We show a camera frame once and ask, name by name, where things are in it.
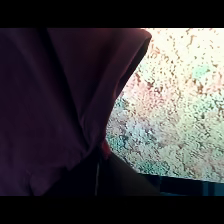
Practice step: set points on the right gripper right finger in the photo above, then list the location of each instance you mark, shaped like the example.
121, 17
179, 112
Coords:
123, 181

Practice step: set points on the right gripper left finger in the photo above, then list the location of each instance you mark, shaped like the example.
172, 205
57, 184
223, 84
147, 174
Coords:
81, 181

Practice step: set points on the dark red garment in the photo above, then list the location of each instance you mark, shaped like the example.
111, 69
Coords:
50, 100

